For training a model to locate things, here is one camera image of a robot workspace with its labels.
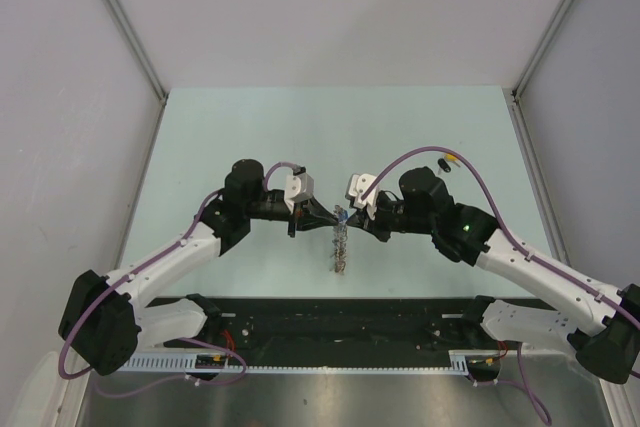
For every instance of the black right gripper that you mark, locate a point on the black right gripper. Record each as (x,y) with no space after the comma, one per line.
(358,220)

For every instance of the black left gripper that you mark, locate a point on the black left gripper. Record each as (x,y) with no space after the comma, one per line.
(302,217)

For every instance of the metal disc keyring organizer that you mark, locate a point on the metal disc keyring organizer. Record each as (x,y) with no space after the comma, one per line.
(339,240)

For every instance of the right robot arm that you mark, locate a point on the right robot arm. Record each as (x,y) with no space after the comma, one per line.
(594,322)

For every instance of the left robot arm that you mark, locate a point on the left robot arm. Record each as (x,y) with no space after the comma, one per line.
(108,317)

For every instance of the black solid tag key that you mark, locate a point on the black solid tag key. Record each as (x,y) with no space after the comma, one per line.
(443,166)

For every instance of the yellow tag key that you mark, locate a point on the yellow tag key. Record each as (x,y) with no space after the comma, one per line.
(451,159)

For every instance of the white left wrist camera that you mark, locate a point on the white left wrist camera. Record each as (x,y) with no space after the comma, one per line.
(299,187)

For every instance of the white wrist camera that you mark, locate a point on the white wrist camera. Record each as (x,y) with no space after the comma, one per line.
(361,194)
(299,187)

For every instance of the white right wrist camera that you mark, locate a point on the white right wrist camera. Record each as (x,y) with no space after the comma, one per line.
(361,194)

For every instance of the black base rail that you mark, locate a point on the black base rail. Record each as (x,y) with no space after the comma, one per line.
(378,332)

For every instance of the white slotted cable duct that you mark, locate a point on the white slotted cable duct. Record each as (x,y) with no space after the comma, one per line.
(192,362)

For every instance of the aluminium frame post left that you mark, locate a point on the aluminium frame post left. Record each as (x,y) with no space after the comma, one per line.
(134,44)

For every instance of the aluminium frame post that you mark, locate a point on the aluminium frame post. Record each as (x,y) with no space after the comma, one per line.
(548,36)
(134,44)

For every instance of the aluminium frame post right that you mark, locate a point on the aluminium frame post right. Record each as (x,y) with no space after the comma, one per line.
(548,36)

